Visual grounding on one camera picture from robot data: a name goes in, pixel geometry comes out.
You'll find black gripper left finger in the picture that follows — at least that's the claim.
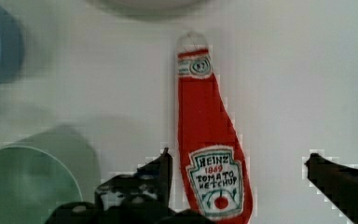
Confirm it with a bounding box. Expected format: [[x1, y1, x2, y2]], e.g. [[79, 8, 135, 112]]
[[94, 147, 173, 217]]

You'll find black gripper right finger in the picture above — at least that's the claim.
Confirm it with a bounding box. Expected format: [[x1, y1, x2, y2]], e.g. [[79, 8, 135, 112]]
[[305, 153, 358, 224]]

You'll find red felt ketchup bottle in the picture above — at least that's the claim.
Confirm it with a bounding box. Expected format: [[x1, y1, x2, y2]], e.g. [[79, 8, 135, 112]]
[[176, 32, 253, 224]]

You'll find green mug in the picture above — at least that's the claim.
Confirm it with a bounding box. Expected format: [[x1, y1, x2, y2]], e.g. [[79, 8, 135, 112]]
[[0, 126, 101, 224]]

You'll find pink round plate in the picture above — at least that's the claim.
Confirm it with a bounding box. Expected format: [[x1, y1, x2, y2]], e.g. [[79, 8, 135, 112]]
[[85, 0, 210, 16]]

